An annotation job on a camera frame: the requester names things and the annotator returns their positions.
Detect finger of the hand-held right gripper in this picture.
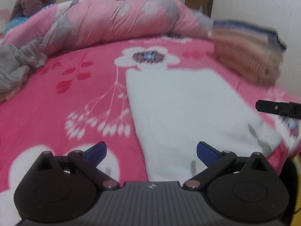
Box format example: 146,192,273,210
255,99,301,120

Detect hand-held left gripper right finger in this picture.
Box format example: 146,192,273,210
183,142,268,190

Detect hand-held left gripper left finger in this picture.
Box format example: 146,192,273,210
35,142,120,190

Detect white sweatshirt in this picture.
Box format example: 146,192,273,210
126,69,283,184

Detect pile of grey clothes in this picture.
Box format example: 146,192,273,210
0,39,47,99

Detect peach folded garment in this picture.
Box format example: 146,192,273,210
259,63,281,85

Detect pink floral bed blanket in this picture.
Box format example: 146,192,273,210
0,34,301,222

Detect cream folded garment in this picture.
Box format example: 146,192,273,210
208,26,283,76

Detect blue folded garment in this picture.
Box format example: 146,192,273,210
212,20,288,51

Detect pink floral quilt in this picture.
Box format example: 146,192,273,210
3,0,214,57

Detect teal fleece blanket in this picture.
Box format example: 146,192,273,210
2,16,29,36

